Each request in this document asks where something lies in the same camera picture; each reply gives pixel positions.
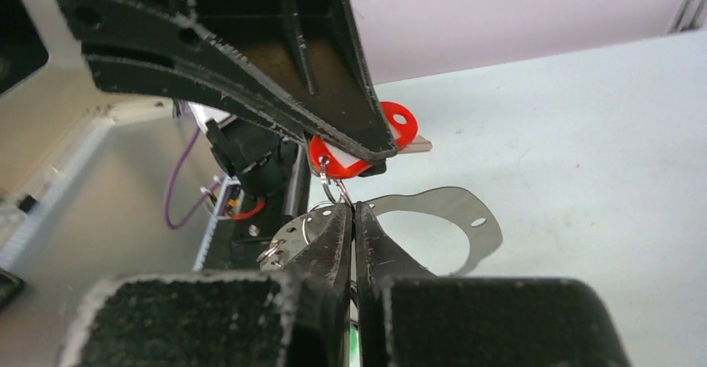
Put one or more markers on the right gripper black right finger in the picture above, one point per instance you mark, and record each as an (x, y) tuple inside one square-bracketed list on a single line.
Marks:
[(411, 317)]

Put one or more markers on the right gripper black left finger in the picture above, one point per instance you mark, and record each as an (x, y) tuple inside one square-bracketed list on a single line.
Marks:
[(294, 316)]

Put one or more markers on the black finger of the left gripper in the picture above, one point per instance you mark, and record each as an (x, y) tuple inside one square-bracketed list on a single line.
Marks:
[(165, 48), (309, 51)]

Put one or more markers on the red tagged key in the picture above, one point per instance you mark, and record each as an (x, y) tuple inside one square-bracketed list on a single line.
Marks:
[(368, 137)]

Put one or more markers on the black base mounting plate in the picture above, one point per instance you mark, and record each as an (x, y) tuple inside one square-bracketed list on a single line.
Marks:
[(248, 229)]

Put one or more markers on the grey slotted cable duct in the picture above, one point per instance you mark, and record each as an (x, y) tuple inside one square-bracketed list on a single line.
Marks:
[(216, 215)]

